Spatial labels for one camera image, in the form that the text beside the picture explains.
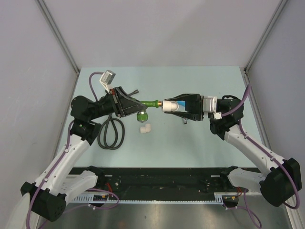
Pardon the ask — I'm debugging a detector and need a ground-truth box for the purple cable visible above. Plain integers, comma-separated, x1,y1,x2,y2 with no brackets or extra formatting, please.
220,84,300,227
25,71,120,227

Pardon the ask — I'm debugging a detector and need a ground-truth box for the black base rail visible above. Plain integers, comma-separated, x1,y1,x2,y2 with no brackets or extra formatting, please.
69,166,245,202

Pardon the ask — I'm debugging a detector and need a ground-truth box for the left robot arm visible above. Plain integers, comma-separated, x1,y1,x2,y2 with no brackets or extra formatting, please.
6,87,147,229

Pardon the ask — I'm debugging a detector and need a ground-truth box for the black flexible hose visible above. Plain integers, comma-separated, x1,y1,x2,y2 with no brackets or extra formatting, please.
97,88,140,151

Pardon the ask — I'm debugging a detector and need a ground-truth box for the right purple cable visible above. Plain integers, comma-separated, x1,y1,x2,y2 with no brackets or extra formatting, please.
220,84,300,227

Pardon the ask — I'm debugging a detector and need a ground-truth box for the white straight pipe fitting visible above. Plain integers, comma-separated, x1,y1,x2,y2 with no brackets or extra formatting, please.
162,100,179,112

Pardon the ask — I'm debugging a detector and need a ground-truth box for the blue plastic faucet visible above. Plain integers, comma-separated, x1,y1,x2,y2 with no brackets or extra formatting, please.
177,101,185,107

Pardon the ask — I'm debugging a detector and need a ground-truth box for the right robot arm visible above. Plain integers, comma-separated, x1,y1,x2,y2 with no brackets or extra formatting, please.
162,94,302,209

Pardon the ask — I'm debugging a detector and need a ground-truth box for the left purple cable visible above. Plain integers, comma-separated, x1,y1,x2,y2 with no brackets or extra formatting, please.
25,71,120,227

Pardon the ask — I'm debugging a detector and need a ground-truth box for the green plastic faucet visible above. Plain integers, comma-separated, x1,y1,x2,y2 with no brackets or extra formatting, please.
136,100,162,123

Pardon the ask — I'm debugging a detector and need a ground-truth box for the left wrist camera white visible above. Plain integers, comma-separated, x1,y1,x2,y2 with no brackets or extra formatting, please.
99,70,116,92

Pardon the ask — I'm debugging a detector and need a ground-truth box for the perforated cable tray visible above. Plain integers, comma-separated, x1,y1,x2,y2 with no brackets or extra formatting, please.
71,192,239,205

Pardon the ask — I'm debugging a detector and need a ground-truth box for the white elbow pipe fitting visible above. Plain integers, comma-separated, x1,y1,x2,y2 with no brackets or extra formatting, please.
140,124,152,134

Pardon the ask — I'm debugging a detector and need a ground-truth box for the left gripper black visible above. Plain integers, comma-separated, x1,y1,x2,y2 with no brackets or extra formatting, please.
89,86,147,121

